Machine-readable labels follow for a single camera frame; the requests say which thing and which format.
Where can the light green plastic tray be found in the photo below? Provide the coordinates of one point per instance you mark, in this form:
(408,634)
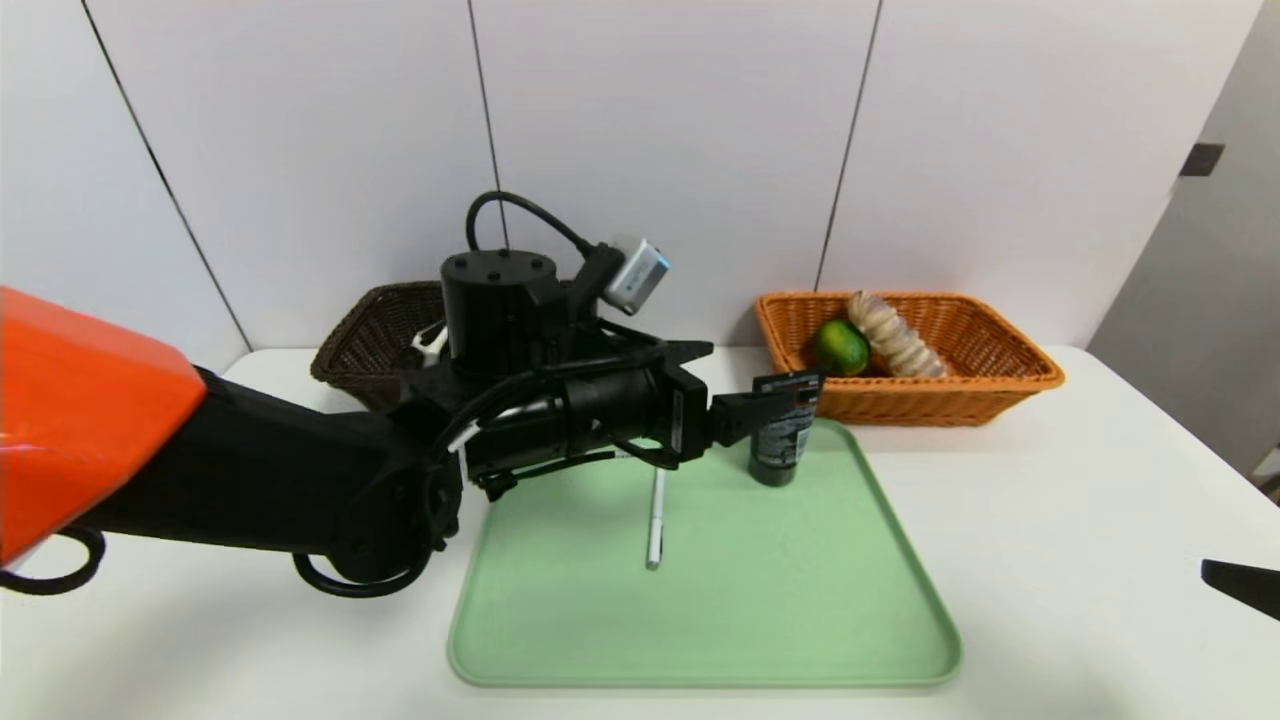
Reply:
(780,600)

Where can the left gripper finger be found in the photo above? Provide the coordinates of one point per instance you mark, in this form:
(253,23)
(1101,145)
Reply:
(675,353)
(738,418)

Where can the orange wicker basket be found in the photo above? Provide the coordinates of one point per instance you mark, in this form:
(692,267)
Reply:
(1000,400)

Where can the black squeeze tube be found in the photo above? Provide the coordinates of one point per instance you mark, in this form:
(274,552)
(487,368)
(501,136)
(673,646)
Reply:
(785,455)

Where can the white pen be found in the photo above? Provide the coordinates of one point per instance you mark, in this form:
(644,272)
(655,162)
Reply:
(655,530)

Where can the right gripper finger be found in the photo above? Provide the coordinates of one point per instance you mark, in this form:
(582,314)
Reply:
(1250,590)

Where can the green lime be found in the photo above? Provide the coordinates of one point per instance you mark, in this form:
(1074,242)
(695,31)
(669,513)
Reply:
(840,350)

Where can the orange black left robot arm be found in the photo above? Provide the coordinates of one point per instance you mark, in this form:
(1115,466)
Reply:
(250,470)

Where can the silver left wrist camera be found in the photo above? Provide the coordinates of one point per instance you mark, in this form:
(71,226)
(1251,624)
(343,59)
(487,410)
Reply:
(637,275)

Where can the dark wall fixture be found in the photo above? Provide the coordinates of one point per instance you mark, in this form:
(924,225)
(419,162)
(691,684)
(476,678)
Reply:
(1200,161)

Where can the dark brown wicker basket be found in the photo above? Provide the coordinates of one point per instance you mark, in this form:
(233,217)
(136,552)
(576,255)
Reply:
(370,340)

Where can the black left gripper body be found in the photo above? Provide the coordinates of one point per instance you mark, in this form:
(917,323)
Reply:
(686,416)

